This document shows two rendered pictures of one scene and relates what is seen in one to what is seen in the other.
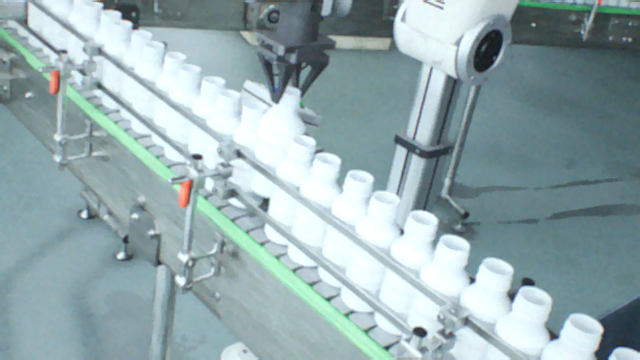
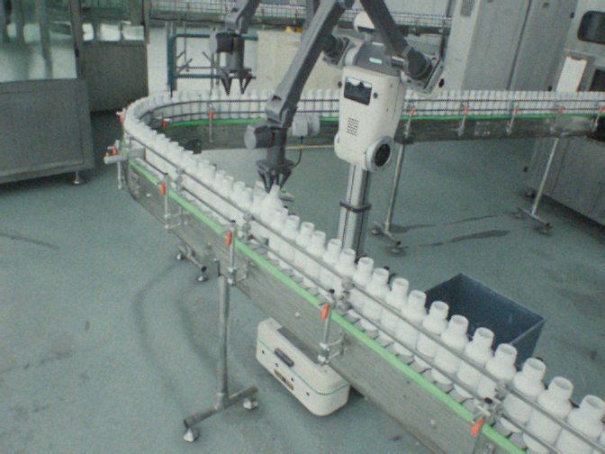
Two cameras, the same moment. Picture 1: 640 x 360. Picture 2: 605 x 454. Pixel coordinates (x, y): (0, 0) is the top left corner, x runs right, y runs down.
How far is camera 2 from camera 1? 0.45 m
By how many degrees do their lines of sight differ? 3
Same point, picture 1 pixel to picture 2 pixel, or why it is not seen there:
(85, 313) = (184, 311)
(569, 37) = (451, 134)
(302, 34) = (276, 160)
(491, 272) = (363, 263)
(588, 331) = (403, 285)
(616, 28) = (479, 127)
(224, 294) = (251, 286)
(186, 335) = (239, 319)
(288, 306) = (280, 288)
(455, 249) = (349, 255)
